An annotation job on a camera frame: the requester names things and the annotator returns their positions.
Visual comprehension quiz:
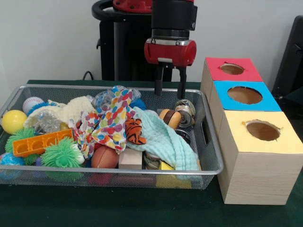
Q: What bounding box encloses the green spiky ball with eyes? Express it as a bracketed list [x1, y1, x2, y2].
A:
[40, 137, 85, 168]

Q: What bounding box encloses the black cable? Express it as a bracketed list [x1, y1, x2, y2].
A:
[82, 70, 95, 81]

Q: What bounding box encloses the yellow ball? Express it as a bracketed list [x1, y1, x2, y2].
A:
[1, 110, 28, 135]

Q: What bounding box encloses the black flat panel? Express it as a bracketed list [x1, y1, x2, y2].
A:
[271, 15, 303, 100]

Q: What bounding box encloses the orange building block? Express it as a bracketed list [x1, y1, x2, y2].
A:
[12, 129, 74, 158]

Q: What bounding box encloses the dark green table cloth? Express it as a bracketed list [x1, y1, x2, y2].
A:
[284, 85, 303, 101]
[0, 79, 303, 227]

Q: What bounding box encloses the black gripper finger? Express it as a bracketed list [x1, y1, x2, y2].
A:
[177, 67, 187, 100]
[154, 64, 164, 96]

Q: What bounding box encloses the cream knitted cloth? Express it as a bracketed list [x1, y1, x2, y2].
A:
[23, 96, 95, 128]

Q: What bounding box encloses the shallow wire mesh bin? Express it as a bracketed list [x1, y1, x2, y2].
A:
[0, 84, 224, 190]

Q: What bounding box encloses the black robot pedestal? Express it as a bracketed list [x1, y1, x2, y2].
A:
[91, 0, 190, 82]

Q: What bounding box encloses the brown yellow striped bee toy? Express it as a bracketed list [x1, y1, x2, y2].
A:
[159, 108, 182, 130]

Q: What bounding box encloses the silver drinks can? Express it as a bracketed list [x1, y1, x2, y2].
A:
[174, 99, 196, 128]

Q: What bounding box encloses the colourful dotted cloth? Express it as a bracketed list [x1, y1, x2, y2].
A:
[68, 85, 134, 159]

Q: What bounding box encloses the wooden box with three holes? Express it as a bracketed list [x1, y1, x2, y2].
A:
[200, 56, 303, 205]

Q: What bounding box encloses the mint green quilted cloth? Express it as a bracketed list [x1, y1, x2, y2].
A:
[126, 106, 200, 171]

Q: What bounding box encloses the white baseball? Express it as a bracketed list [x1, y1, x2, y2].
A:
[22, 96, 45, 114]

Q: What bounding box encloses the brown toy football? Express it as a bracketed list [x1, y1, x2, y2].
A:
[91, 145, 120, 169]

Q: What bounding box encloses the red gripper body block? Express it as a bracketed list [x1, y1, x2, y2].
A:
[143, 40, 197, 68]

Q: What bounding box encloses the orange tiger plush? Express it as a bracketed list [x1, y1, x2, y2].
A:
[125, 118, 147, 145]

